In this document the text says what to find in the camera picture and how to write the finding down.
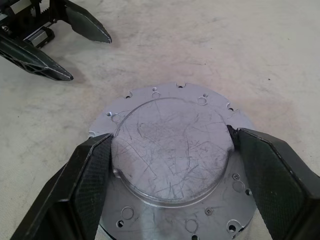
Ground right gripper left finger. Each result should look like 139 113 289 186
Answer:
4 133 115 240

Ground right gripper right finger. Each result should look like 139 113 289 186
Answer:
226 124 320 240

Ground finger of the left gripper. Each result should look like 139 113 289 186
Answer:
64 0 113 45
0 33 75 82

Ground silver motor lid circuit board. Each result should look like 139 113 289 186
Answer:
88 81 258 240

